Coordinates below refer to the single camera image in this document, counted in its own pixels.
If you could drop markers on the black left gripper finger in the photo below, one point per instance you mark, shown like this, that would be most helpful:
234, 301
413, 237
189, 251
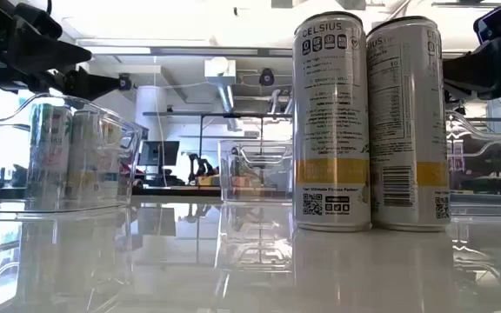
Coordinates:
89, 84
50, 54

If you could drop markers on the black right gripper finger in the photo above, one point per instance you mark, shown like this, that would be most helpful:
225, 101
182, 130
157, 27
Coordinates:
472, 71
454, 91

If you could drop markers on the clear plastic bin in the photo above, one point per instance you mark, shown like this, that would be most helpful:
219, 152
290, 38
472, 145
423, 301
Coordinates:
115, 130
485, 143
255, 191

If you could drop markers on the white Celsius can yellow band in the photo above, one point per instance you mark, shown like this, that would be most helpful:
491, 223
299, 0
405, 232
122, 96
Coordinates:
411, 130
91, 161
331, 130

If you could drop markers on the white Celsius can red band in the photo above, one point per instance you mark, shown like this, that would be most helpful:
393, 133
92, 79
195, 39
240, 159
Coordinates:
50, 152

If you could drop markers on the black background robot arm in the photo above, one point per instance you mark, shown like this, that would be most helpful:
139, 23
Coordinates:
198, 167

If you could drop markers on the white round column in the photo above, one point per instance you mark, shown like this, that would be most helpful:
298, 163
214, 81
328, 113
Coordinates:
150, 108

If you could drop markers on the long ceiling light strip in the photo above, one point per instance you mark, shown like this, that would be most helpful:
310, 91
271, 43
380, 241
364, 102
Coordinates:
168, 51

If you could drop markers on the black computer monitor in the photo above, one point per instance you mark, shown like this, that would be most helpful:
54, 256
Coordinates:
159, 152

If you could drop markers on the white ceiling box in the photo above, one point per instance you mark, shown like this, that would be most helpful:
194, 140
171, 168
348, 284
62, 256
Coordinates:
220, 69

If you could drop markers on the silver pipe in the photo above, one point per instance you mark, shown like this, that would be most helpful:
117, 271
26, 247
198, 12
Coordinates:
228, 100

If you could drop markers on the yellow box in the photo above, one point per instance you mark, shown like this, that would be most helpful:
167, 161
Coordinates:
207, 179

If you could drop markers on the white ceiling pipes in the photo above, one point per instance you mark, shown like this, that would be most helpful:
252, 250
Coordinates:
274, 102

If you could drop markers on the black hanging camera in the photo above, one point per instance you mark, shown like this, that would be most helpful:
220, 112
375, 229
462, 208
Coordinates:
267, 77
124, 82
459, 109

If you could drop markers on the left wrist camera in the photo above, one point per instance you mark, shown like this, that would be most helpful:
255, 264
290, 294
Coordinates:
37, 19

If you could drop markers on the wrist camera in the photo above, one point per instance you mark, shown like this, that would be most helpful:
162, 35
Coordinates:
37, 19
494, 26

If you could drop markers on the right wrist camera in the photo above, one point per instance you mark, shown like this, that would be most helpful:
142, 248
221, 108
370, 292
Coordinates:
494, 26

